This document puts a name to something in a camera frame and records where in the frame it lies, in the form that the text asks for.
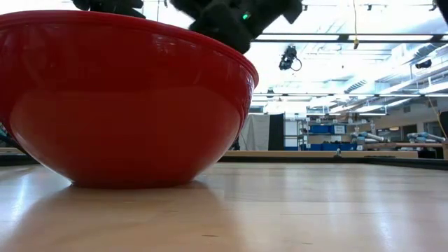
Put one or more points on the wooden background workbench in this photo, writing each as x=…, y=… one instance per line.
x=402, y=145

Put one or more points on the black partition panel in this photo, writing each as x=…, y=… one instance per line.
x=276, y=132

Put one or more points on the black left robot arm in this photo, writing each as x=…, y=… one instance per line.
x=112, y=5

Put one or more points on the large red plastic bowl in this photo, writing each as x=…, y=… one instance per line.
x=122, y=122

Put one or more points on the light wooden desk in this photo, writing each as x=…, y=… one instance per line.
x=280, y=154

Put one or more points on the blue storage bins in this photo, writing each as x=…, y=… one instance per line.
x=323, y=129
x=329, y=147

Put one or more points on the grey background robot arm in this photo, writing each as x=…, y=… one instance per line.
x=371, y=136
x=425, y=136

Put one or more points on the black overhead rail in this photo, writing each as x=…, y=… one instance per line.
x=348, y=38

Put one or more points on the black overhead camera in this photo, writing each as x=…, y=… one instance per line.
x=287, y=57

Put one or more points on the white curtain panel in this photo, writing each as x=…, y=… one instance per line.
x=255, y=132

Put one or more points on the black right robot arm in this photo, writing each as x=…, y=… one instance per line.
x=446, y=8

